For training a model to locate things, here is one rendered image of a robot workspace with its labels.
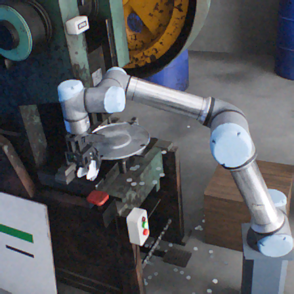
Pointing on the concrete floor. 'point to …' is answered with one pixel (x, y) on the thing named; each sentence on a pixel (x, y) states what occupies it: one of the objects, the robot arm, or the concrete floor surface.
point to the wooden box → (227, 235)
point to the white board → (25, 247)
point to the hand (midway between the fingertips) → (92, 176)
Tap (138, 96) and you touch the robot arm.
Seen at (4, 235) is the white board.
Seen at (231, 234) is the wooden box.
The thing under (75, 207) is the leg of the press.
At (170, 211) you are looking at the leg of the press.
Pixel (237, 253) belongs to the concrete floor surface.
